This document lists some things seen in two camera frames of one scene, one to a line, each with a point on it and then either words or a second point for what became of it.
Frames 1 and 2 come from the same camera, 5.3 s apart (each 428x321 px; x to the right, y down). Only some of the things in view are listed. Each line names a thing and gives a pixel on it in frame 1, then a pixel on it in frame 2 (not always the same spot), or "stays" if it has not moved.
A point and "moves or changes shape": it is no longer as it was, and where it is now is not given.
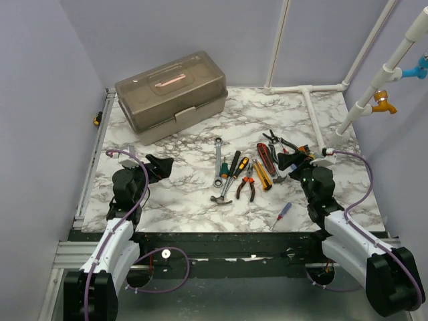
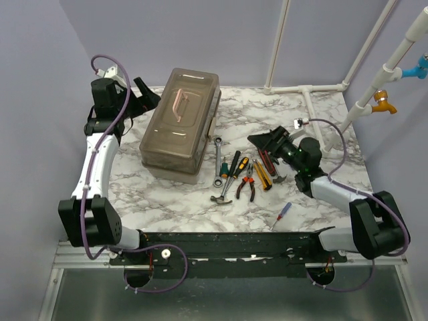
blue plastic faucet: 420,71 stays
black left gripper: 162,170 → 148,102
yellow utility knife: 263,176 stays
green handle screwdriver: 224,170 stays
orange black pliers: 247,179 stays
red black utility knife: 269,156 stays
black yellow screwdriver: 243,164 stays
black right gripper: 286,160 → 273,140
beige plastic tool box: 162,101 moves or changes shape
